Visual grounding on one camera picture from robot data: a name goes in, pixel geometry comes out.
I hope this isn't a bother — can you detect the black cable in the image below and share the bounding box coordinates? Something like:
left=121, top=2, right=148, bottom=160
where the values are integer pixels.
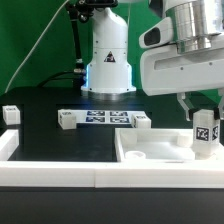
left=39, top=69, right=84, bottom=88

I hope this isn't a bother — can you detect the white U-shaped obstacle wall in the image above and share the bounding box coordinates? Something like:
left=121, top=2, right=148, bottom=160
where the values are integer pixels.
left=0, top=129, right=224, bottom=189

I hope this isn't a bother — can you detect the grey cable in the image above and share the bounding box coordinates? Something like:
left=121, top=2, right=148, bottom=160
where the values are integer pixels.
left=3, top=0, right=71, bottom=95

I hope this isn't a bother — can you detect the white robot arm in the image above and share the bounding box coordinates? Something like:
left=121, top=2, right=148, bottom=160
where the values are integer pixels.
left=83, top=0, right=224, bottom=120

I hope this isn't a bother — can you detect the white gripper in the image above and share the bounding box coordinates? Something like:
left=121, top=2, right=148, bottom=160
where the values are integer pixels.
left=139, top=17, right=224, bottom=121

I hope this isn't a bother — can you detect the white square table top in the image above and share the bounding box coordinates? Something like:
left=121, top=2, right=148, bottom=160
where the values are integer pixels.
left=115, top=128, right=224, bottom=163

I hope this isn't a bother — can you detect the tag marker sheet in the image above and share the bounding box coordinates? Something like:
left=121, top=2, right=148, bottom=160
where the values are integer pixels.
left=75, top=109, right=134, bottom=124

